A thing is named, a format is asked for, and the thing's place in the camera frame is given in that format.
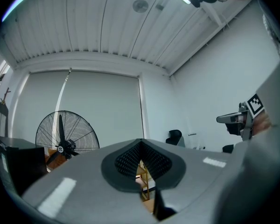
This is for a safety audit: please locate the round ceiling vent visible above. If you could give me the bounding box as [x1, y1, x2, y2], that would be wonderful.
[132, 0, 149, 14]

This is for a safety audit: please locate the wooden coat stand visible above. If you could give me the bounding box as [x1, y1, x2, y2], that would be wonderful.
[0, 87, 12, 105]

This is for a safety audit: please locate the black office chair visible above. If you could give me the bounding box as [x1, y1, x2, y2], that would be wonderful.
[165, 129, 183, 147]

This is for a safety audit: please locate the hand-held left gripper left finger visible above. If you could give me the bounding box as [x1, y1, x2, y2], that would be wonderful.
[21, 138, 160, 224]

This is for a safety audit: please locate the wooden shelf rack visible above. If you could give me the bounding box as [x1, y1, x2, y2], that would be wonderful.
[135, 158, 156, 203]

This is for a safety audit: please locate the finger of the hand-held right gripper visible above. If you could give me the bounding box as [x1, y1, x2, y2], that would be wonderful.
[216, 112, 243, 124]
[224, 122, 241, 135]

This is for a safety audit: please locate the person's light grey shirt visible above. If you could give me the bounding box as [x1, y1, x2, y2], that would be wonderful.
[214, 55, 280, 224]

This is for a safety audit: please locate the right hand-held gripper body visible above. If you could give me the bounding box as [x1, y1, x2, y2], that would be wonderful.
[238, 93, 266, 140]

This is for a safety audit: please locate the large black floor fan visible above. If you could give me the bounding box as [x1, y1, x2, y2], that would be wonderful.
[35, 110, 101, 167]

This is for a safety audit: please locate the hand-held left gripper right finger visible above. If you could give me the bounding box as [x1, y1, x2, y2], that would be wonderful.
[140, 138, 245, 222]

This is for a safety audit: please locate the white roller blind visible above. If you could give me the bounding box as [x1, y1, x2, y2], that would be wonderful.
[14, 70, 145, 149]

